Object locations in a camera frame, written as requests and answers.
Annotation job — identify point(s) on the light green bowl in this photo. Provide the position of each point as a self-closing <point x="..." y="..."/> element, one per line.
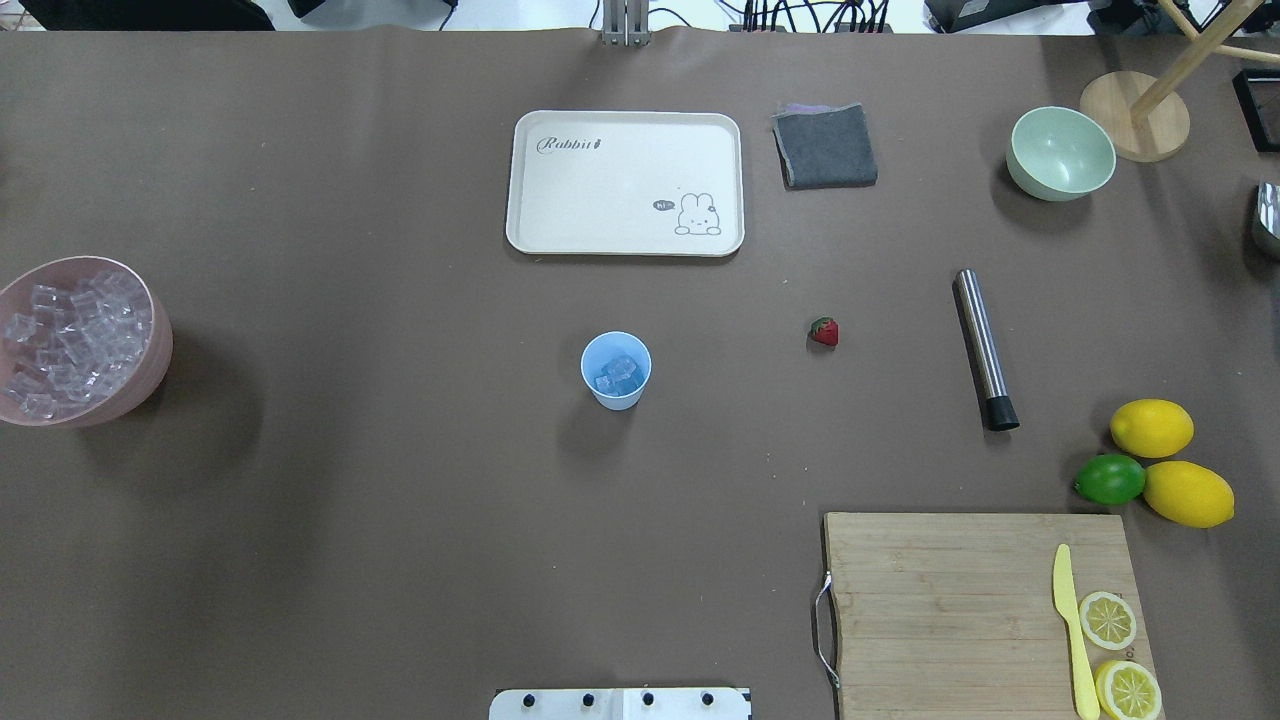
<point x="1059" y="154"/>

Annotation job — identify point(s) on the pink bowl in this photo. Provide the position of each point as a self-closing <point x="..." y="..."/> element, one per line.
<point x="150" y="350"/>

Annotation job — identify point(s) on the yellow plastic knife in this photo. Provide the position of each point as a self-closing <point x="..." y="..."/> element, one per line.
<point x="1086" y="703"/>

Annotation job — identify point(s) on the yellow lemon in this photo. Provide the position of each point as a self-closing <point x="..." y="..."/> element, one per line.
<point x="1189" y="494"/>
<point x="1152" y="427"/>

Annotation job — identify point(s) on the wooden cutting board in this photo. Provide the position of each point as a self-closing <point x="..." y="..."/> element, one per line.
<point x="950" y="615"/>

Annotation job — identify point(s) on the steel ice scoop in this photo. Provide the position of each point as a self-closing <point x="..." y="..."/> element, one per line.
<point x="1265" y="220"/>

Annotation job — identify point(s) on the wooden stand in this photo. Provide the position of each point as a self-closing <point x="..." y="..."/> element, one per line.
<point x="1143" y="116"/>

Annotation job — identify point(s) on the red strawberry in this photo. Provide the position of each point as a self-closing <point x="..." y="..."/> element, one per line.
<point x="825" y="331"/>

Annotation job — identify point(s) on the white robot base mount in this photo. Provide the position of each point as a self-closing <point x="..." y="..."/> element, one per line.
<point x="696" y="702"/>

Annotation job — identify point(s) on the steel muddler black tip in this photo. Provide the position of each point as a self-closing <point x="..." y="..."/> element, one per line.
<point x="998" y="412"/>

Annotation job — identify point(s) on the clear ice cubes pile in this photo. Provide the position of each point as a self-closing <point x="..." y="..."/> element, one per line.
<point x="70" y="345"/>

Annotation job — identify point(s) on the green lime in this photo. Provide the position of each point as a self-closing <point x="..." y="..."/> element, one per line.
<point x="1110" y="479"/>

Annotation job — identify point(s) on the black framed object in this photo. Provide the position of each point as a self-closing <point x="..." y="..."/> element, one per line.
<point x="1257" y="92"/>

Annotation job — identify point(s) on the aluminium frame post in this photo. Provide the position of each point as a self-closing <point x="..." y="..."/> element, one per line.
<point x="625" y="23"/>

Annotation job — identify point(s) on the ice cubes in cup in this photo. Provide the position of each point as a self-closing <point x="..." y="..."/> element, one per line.
<point x="620" y="377"/>

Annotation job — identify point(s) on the lemon half upper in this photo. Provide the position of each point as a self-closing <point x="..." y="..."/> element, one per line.
<point x="1128" y="690"/>

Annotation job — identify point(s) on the yellow lemon upper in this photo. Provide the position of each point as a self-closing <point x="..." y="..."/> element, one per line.
<point x="1152" y="427"/>

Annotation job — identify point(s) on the light blue plastic cup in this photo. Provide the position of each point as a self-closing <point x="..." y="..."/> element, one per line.
<point x="602" y="349"/>

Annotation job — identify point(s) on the grey folded cloth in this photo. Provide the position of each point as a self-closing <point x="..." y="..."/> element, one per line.
<point x="826" y="150"/>

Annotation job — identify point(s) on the lemon half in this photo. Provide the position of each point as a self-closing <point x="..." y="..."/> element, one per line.
<point x="1108" y="621"/>
<point x="1128" y="690"/>

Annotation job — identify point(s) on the cream rabbit tray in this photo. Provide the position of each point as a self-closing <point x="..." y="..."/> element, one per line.
<point x="626" y="183"/>

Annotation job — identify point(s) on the purple cloth under grey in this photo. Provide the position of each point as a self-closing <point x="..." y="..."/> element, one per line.
<point x="798" y="108"/>

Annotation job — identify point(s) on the yellow lemon lower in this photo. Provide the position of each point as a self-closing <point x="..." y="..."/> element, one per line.
<point x="1189" y="494"/>

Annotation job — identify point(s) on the lemon half lower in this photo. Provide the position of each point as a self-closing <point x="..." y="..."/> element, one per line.
<point x="1108" y="621"/>

